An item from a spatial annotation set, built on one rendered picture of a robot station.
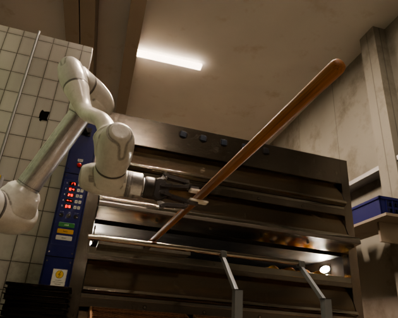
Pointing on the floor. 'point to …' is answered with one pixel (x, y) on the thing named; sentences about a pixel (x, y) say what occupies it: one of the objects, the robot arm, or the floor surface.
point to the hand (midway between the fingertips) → (198, 196)
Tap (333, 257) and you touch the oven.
